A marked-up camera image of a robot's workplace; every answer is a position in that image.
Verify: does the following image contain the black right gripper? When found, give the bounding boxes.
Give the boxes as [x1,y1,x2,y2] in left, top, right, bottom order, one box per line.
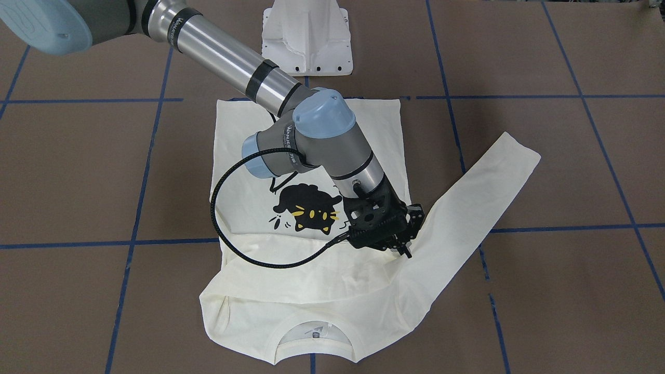
[342,190,425,259]

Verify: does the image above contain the cream long-sleeve cat shirt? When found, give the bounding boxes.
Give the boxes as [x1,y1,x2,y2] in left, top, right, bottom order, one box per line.
[199,99,541,364]

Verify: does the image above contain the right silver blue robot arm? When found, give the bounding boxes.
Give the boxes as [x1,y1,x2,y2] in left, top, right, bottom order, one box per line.
[1,1,425,264]

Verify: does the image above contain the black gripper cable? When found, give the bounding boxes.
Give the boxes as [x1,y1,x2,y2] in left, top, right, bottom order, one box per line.
[210,148,354,269]

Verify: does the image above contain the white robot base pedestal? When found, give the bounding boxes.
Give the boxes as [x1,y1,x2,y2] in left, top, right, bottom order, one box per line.
[261,1,354,77]

